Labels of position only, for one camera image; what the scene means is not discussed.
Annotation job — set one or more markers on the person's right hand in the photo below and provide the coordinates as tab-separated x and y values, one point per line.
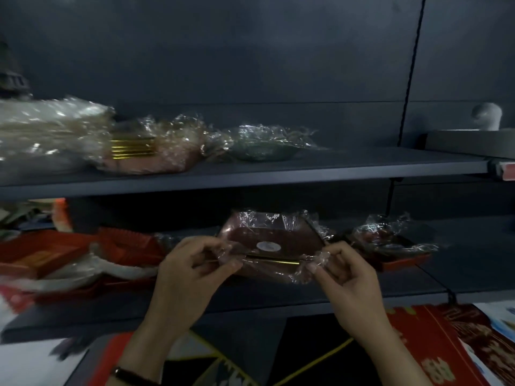
358	301

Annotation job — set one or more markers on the person's left hand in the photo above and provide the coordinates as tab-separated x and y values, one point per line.
185	293

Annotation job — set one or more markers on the rose pink rectangular tray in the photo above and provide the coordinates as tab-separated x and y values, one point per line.
177	156

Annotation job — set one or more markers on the dark metal shelf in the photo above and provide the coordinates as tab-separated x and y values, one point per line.
281	172

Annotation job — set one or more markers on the stack of white plates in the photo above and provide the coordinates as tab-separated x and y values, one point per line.
48	132

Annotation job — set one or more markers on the red flat box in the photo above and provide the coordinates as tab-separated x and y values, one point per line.
108	357

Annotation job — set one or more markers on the dark mop cloth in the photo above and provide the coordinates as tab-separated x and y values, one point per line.
72	347

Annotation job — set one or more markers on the dark brown gift box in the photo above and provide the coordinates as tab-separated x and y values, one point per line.
483	345

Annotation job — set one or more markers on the white paper card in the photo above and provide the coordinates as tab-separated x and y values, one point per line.
499	317

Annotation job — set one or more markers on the orange white bag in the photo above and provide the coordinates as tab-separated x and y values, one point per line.
62	217

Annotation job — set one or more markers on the white bowl set box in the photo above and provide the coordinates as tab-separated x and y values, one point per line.
462	142

